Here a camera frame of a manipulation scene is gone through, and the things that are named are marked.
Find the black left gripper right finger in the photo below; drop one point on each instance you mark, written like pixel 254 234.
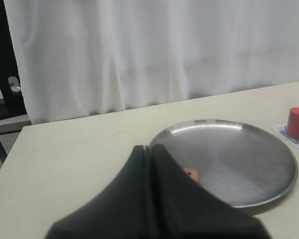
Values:
pixel 184 210

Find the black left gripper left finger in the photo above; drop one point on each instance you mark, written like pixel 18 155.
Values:
pixel 118 212

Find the wooden die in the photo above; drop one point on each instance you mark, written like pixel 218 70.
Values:
pixel 193 174

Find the red cylinder game piece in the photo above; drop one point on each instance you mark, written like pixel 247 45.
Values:
pixel 293 123

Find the round steel plate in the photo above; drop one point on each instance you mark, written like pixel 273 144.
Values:
pixel 240 164

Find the white curtain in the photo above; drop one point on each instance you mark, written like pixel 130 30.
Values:
pixel 78 58

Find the paper game board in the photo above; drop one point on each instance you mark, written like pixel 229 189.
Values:
pixel 282 130

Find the black metal frame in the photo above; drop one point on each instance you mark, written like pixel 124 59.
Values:
pixel 12 104

